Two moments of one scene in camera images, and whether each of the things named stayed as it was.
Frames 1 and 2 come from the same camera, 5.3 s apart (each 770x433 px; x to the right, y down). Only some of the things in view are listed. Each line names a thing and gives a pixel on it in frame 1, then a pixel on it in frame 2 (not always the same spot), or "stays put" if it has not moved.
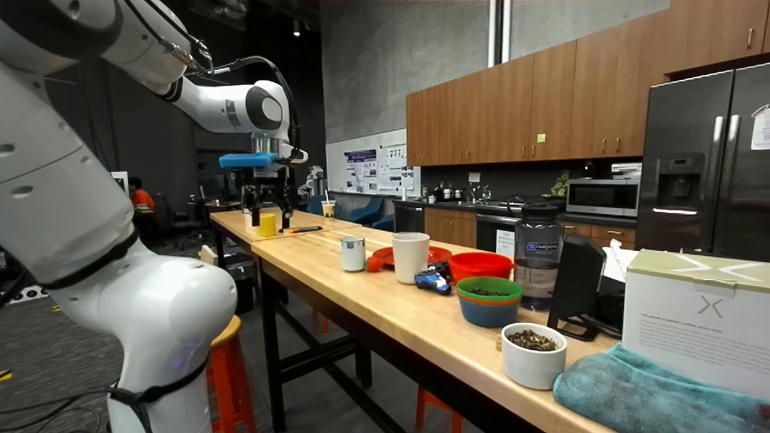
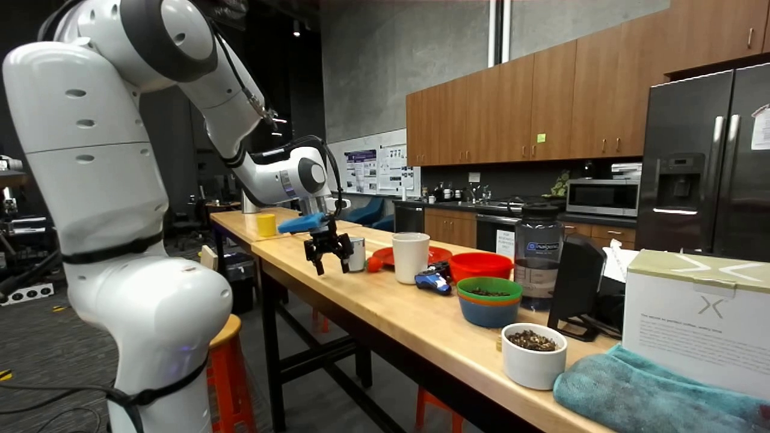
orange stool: (228, 383) stays put
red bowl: (477, 265) stays put
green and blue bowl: (488, 301) stays put
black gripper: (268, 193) → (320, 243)
